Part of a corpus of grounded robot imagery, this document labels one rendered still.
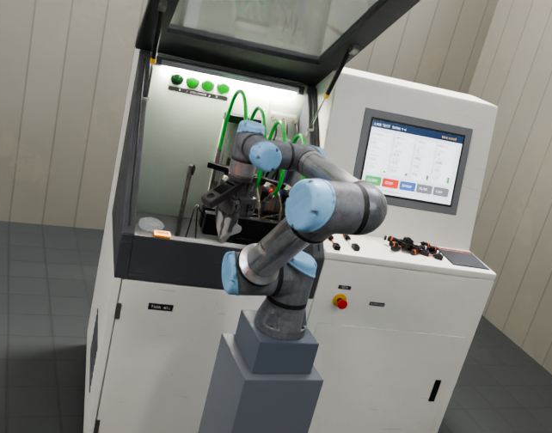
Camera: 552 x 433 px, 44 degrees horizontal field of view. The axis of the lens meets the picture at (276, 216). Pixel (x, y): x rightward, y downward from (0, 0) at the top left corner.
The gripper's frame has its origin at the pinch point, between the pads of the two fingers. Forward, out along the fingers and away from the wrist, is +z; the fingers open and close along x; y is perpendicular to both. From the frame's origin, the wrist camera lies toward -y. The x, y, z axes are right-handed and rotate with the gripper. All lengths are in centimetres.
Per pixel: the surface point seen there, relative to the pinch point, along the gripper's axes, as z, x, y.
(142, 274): 26.1, 29.9, -4.2
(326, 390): 66, -4, 64
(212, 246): 12.9, 20.4, 14.7
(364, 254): 10, -3, 65
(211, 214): 9.4, 38.4, 25.7
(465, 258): 9, -15, 111
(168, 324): 44, 25, 7
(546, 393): 108, -14, 250
